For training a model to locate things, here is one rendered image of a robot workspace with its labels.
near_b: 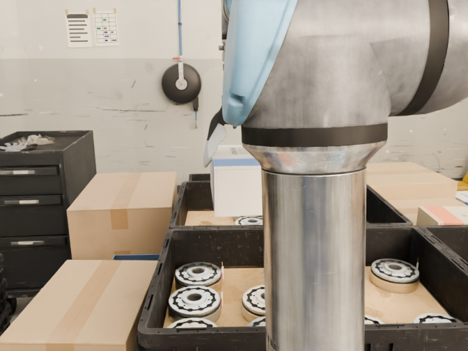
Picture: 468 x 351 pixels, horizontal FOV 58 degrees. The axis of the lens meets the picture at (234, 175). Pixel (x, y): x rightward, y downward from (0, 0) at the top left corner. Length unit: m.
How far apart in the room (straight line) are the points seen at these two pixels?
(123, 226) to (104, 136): 2.97
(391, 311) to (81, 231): 0.86
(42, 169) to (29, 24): 2.31
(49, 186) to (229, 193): 1.58
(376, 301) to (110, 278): 0.57
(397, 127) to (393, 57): 4.28
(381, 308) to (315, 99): 0.70
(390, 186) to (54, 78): 3.36
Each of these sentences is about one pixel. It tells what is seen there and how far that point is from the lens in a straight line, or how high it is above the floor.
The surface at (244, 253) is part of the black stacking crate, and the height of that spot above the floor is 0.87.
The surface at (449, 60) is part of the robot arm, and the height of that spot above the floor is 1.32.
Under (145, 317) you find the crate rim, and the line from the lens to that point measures 0.70.
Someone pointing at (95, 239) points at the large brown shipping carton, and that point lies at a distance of 1.31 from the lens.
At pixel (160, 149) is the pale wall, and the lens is 4.16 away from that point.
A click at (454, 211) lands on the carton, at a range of 1.27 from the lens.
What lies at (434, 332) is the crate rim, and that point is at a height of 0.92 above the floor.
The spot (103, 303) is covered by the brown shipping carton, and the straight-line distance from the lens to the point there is 0.89.
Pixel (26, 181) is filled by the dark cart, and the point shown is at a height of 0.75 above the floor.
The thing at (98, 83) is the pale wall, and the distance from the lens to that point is 4.16.
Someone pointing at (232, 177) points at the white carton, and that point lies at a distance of 0.73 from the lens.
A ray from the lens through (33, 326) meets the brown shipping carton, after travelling 0.87.
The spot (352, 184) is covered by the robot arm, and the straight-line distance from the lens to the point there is 0.33.
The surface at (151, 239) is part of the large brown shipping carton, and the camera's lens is 1.29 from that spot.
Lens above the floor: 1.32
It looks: 16 degrees down
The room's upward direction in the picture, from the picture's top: straight up
